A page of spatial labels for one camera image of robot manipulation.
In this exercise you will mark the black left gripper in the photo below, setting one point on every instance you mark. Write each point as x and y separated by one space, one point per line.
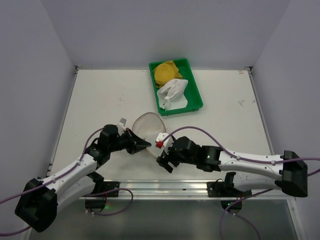
130 142

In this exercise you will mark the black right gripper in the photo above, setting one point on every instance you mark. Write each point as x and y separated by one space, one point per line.
170 157

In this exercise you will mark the white mesh laundry bag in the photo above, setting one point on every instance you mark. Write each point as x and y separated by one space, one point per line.
147 127

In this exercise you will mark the white bra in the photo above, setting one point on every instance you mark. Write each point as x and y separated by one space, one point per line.
171 95

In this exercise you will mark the yellow bra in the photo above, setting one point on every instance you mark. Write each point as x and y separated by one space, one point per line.
166 72

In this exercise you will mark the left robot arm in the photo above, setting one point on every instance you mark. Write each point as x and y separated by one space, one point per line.
42 199

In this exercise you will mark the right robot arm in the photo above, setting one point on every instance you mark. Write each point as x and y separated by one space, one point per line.
244 172

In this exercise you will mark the green plastic tray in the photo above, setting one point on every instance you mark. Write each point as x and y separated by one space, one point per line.
191 93

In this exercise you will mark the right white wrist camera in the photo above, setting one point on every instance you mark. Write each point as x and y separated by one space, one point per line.
164 141

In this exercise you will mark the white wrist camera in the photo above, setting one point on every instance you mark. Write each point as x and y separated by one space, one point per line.
121 126
164 141

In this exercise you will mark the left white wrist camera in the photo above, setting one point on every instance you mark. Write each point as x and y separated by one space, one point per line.
121 126

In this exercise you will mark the aluminium mounting rail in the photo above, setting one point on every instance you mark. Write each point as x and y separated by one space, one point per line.
178 190

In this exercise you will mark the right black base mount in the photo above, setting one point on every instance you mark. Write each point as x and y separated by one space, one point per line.
222 192

